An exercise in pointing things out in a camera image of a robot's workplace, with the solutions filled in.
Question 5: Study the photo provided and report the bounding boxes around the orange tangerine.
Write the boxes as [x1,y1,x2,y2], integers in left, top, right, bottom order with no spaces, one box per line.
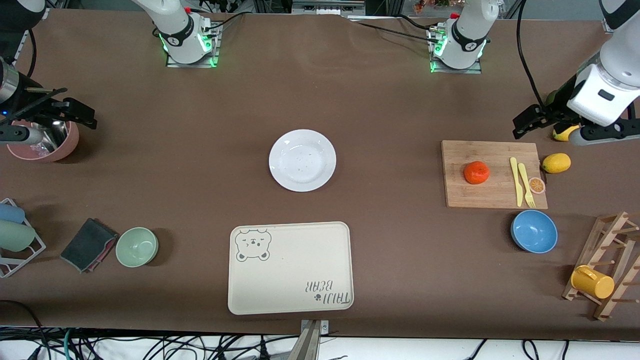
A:
[463,161,491,185]

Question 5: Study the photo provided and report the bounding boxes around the white round plate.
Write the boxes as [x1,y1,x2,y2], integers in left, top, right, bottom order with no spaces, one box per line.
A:
[268,129,337,193]

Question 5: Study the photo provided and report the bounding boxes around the metal scoop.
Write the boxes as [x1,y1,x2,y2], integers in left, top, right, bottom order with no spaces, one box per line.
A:
[35,120,68,153]

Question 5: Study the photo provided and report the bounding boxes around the yellow lemon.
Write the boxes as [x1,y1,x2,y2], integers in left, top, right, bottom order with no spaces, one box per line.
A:
[542,153,572,174]
[552,125,581,142]

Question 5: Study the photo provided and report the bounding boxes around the pink bowl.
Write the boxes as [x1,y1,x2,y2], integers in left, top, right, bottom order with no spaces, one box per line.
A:
[7,120,80,163]

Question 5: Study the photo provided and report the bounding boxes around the yellow plastic knife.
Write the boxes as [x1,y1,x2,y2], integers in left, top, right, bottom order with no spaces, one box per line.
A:
[509,157,524,207]

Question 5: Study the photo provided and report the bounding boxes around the yellow plastic fork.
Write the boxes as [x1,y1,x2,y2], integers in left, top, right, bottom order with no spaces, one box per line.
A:
[517,163,537,209]

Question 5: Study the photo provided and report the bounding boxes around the wooden cutting board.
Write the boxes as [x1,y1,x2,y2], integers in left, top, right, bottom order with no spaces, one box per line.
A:
[441,140,549,210]

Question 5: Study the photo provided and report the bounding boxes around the blue bowl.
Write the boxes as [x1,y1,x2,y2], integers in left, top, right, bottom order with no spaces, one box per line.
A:
[510,209,559,254]

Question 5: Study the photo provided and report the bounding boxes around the pale blue cup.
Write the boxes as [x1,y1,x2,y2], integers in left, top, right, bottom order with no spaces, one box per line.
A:
[0,203,26,224]

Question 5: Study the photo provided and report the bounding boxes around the pale green cup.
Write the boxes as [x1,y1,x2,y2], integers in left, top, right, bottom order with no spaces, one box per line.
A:
[0,220,37,252]

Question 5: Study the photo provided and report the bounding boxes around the dark grey folded cloth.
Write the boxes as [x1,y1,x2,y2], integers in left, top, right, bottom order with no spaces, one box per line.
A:
[60,217,119,274]

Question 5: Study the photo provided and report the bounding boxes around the pale green bowl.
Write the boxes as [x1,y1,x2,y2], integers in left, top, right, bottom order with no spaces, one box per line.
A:
[115,227,159,268]

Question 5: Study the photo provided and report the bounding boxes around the yellow plastic mug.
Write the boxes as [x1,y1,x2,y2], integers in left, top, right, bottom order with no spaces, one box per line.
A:
[570,265,615,300]

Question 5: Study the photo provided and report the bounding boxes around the wooden drying rack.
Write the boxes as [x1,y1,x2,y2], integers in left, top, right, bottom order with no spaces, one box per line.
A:
[562,211,640,322]

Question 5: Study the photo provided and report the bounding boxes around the cream bear print tray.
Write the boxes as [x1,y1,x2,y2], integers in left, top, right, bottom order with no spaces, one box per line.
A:
[228,221,355,316]

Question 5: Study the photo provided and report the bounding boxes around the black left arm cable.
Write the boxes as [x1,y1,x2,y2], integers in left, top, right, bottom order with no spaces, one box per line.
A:
[516,0,548,108]

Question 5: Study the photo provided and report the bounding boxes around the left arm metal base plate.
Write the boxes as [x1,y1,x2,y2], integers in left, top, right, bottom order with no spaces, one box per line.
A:
[429,27,483,75]

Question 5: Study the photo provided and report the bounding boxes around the white wire cup rack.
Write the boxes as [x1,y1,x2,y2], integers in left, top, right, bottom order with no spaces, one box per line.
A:
[0,198,47,279]

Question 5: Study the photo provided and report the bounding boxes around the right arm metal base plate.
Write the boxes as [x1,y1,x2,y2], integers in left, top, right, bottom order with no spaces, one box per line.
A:
[166,22,221,69]

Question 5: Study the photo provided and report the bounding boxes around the black base cable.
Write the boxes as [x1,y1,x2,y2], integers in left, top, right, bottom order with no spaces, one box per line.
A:
[202,11,247,32]
[350,20,437,45]
[399,14,442,33]

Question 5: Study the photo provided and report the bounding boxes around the aluminium frame bar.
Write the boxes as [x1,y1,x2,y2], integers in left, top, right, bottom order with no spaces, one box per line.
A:
[291,0,367,16]

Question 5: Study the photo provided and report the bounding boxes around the metal table edge bracket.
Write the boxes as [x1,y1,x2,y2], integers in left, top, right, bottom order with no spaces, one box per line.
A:
[287,320,330,360]

